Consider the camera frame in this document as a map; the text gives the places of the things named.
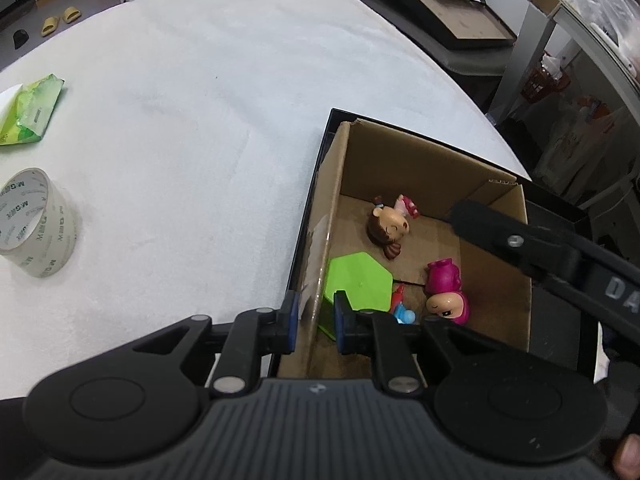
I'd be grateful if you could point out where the green hexagonal block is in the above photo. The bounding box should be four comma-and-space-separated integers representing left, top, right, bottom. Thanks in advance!
318, 252, 393, 340

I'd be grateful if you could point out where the pink figurine toy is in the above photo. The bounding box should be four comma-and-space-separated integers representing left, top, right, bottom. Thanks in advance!
424, 258, 470, 325

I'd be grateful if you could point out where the brown haired doll figurine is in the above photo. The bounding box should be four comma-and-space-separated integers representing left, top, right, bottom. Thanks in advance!
367, 194, 420, 260

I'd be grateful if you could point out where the brown cardboard box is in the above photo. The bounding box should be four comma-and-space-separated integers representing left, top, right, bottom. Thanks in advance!
275, 118, 533, 380

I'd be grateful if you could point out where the blue small toy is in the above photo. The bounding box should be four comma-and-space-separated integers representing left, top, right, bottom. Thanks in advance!
390, 284, 416, 324

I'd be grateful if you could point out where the black tray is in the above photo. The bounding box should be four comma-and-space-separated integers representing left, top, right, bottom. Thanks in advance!
267, 106, 601, 386

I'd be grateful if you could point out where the red basket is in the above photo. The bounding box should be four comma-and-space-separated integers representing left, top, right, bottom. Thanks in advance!
521, 53, 570, 104

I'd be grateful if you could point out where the glass side table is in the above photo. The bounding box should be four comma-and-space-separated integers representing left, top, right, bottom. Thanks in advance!
487, 0, 639, 126

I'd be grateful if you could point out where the white table cloth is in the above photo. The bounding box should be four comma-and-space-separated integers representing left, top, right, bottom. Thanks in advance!
1, 0, 524, 398

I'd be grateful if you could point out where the black framed board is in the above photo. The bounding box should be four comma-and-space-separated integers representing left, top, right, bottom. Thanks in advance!
395, 0, 518, 50

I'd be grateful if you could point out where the clear tape roll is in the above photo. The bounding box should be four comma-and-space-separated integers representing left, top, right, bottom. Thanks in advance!
1, 168, 78, 278

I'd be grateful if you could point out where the green wet wipes pack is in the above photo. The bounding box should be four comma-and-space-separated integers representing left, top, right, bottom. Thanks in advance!
0, 74, 64, 146

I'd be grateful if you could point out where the yellow slipper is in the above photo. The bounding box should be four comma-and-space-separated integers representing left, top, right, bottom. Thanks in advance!
40, 16, 60, 38
62, 6, 82, 24

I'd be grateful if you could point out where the black slipper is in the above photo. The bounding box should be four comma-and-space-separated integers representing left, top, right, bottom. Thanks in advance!
12, 29, 29, 50

